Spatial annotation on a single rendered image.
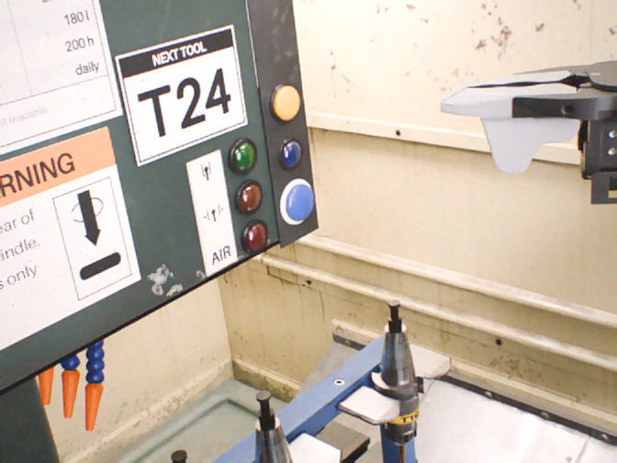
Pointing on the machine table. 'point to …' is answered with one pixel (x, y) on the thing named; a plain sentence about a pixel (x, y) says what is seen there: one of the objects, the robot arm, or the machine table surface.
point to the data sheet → (52, 70)
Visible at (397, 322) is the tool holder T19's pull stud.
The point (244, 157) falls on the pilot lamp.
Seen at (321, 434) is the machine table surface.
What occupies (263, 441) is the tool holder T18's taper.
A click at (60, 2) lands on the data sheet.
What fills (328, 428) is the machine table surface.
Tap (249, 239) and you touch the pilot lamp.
